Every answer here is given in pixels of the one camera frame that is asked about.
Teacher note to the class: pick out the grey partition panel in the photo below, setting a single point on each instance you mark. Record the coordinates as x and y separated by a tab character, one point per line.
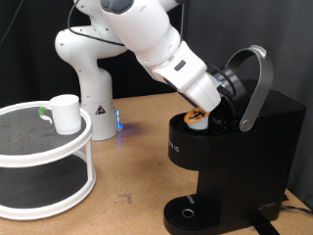
277	26

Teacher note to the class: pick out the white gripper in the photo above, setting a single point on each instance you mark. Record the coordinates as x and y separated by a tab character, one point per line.
203	93

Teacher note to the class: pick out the orange-lidded white coffee pod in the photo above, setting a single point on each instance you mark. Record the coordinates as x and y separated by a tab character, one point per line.
195	116

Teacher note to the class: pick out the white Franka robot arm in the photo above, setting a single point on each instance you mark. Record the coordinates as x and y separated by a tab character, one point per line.
143	29

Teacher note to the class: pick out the black tape strip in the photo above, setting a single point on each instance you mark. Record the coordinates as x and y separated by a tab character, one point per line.
265	226

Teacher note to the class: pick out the black curtain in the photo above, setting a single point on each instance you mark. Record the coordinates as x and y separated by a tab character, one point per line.
26	49

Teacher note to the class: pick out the black Keurig coffee machine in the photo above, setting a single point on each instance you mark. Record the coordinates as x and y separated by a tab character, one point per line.
247	156

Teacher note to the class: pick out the white two-tier turntable shelf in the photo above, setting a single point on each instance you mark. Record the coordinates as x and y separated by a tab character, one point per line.
42	160

